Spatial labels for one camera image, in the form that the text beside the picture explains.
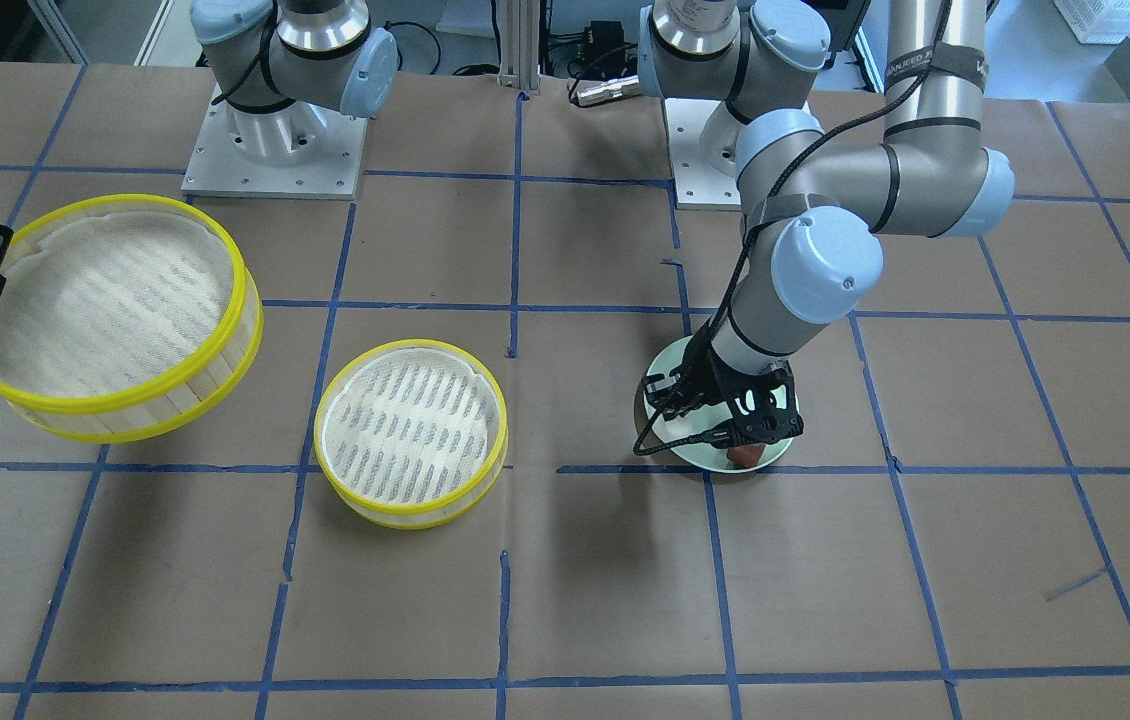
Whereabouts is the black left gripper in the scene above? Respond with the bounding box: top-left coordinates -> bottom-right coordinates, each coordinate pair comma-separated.
643,345 -> 805,448

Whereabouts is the brown bun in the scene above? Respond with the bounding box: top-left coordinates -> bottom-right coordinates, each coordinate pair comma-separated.
725,443 -> 767,471

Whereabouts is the yellow steamer layer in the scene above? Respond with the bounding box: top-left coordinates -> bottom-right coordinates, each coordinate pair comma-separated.
0,193 -> 264,443
313,340 -> 510,530

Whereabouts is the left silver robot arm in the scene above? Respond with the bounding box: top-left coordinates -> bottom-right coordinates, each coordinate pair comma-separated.
634,1 -> 1016,456

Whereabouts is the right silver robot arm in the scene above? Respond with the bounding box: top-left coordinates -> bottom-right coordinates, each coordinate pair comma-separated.
189,1 -> 399,193

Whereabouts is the light green plate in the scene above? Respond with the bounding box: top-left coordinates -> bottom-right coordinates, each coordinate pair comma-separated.
643,335 -> 798,472

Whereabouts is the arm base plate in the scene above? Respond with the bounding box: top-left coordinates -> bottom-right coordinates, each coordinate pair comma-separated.
663,98 -> 822,211
182,101 -> 370,201

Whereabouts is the aluminium frame post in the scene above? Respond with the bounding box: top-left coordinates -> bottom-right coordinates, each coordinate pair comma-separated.
492,1 -> 546,97

